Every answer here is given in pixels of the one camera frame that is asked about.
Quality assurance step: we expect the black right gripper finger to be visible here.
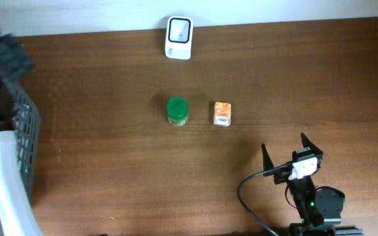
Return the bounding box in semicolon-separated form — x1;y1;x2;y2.
301;132;319;154
261;144;274;171

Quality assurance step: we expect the orange tissue pack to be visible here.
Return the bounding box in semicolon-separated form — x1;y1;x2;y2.
213;102;232;127

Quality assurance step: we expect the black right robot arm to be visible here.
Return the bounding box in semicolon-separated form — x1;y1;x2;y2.
261;133;364;236

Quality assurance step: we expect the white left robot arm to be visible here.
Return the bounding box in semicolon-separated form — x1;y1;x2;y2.
0;33;42;235

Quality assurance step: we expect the green lidded jar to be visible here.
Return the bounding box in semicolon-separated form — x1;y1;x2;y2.
166;97;188;126

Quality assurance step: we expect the grey mesh basket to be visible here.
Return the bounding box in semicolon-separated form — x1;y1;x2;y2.
12;84;41;200

